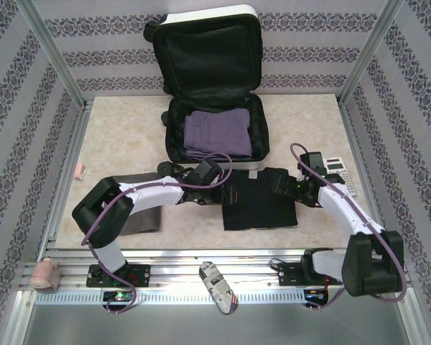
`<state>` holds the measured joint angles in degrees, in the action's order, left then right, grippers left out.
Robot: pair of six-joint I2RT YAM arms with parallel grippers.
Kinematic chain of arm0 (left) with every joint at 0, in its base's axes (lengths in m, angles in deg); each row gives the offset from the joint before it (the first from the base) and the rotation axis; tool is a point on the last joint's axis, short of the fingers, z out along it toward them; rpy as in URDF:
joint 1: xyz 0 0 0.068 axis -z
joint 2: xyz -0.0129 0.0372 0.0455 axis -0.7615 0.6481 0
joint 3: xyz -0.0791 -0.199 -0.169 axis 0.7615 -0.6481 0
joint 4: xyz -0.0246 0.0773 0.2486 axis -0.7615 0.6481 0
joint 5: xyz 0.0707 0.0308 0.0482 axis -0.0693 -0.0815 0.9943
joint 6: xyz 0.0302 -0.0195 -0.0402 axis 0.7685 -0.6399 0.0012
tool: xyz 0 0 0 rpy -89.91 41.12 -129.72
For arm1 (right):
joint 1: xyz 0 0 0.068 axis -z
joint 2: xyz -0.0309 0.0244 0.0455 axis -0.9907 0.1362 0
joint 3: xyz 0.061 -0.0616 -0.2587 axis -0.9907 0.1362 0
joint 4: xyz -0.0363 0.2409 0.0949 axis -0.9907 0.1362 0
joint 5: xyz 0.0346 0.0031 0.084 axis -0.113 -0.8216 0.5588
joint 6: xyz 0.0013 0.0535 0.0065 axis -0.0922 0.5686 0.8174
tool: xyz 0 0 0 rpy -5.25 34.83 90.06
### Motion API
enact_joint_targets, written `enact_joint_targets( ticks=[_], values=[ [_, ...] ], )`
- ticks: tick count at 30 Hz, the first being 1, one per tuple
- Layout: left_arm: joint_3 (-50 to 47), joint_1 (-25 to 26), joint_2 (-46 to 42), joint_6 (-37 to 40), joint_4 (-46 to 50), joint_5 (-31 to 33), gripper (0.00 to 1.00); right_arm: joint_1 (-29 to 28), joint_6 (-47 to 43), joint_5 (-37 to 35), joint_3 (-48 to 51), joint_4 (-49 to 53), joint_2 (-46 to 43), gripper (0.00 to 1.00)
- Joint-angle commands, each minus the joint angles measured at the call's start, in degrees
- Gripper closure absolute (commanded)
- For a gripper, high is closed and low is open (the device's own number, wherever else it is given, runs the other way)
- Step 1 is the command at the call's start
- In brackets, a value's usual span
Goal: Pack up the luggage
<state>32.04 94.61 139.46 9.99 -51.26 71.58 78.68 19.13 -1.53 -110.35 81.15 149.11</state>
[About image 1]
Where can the black t-shirt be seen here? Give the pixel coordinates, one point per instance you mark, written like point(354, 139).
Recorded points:
point(258, 212)

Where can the white hard-shell suitcase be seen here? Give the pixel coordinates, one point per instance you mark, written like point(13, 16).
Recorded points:
point(208, 54)

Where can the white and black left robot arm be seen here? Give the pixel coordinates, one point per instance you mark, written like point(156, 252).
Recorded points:
point(151, 194)

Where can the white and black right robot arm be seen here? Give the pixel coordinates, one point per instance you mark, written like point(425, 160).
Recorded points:
point(352, 215)

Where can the white calculator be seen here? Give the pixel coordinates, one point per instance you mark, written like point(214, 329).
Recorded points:
point(339, 169)

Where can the purple folded clothing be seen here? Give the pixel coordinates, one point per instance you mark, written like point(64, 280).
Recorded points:
point(219, 133)

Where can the grey folded towel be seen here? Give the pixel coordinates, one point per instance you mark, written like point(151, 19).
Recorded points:
point(147, 219)

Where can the newspaper print pencil case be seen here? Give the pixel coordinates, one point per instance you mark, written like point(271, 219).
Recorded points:
point(217, 287)

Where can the right controller board with LED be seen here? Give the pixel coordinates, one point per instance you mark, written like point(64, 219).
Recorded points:
point(315, 295)

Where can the controller board with led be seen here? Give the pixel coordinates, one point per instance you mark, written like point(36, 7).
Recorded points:
point(315, 295)
point(119, 297)

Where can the slotted metal strip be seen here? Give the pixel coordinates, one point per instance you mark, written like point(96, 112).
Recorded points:
point(172, 297)

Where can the grey metal panel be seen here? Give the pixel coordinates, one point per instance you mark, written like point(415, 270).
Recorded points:
point(215, 330)

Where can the small pink eraser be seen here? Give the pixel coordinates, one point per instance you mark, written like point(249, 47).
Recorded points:
point(80, 170)

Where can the left controller board with LED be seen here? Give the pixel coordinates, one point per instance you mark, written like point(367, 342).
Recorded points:
point(119, 297)

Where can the pink pencil sharpener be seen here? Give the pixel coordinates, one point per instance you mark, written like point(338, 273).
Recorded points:
point(41, 276)

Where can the aluminium front rail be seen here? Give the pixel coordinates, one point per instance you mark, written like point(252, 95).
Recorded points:
point(179, 273)

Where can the aluminium side rail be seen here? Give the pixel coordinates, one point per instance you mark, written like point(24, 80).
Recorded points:
point(75, 143)
point(347, 118)

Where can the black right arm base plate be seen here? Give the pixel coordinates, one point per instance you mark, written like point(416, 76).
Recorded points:
point(289, 276)

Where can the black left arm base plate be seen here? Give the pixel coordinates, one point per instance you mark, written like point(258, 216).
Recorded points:
point(142, 276)

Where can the aluminium frame post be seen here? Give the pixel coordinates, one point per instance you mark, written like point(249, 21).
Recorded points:
point(57, 57)
point(368, 54)

